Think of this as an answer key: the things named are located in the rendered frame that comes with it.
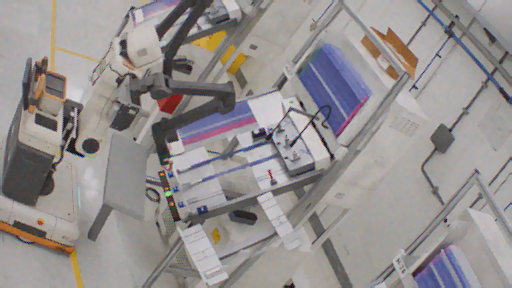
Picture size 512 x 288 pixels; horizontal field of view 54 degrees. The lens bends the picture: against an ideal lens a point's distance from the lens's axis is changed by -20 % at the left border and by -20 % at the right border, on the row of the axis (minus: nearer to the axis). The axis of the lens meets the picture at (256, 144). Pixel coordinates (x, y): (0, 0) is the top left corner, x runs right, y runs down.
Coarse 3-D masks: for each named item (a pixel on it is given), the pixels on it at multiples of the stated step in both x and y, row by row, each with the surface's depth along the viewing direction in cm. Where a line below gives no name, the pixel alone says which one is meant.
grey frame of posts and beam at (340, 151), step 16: (336, 16) 336; (320, 32) 341; (304, 48) 347; (400, 80) 282; (304, 96) 332; (384, 96) 289; (384, 112) 291; (320, 128) 317; (368, 128) 295; (336, 144) 305; (352, 144) 300; (224, 160) 386; (336, 160) 306; (320, 176) 312; (304, 208) 320; (176, 240) 310; (272, 240) 331; (256, 256) 337; (160, 272) 321; (240, 272) 344
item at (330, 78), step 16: (320, 48) 326; (336, 48) 327; (320, 64) 324; (336, 64) 314; (352, 64) 321; (304, 80) 331; (320, 80) 321; (336, 80) 311; (352, 80) 301; (320, 96) 318; (336, 96) 308; (352, 96) 299; (368, 96) 294; (336, 112) 306; (352, 112) 297; (336, 128) 303
